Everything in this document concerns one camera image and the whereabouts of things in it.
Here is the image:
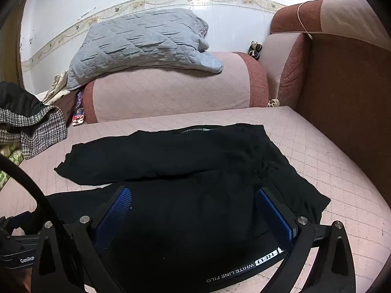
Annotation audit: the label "black pants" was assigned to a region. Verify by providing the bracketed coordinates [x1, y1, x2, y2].
[48, 124, 329, 292]

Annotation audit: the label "pink quilted mattress cover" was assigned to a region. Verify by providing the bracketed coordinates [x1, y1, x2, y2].
[21, 106, 390, 292]

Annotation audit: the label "green patterned cloth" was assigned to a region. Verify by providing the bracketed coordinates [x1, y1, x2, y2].
[0, 143, 24, 190]

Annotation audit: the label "houndstooth garment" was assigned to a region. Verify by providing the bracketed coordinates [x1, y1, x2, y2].
[0, 81, 68, 160]

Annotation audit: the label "colourful snack packet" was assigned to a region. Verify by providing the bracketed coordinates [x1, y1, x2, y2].
[72, 90, 85, 126]

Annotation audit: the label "pink bolster cushion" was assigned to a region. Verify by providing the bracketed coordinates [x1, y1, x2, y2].
[83, 52, 268, 123]

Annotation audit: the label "pink red corner cushion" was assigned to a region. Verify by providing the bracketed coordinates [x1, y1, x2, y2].
[260, 32, 311, 109]

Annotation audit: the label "small dark toy figure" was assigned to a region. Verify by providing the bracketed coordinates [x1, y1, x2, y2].
[248, 41, 262, 60]

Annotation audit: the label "grey quilted pillow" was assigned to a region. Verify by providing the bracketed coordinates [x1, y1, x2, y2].
[66, 9, 223, 91]

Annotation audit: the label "black cable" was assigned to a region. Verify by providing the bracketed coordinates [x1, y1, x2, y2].
[0, 153, 66, 230]

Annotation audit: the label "cream cloth by wall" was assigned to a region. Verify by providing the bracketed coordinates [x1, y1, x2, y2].
[41, 71, 70, 105]

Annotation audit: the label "beige cord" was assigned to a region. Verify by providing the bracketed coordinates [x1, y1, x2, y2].
[296, 2, 314, 40]

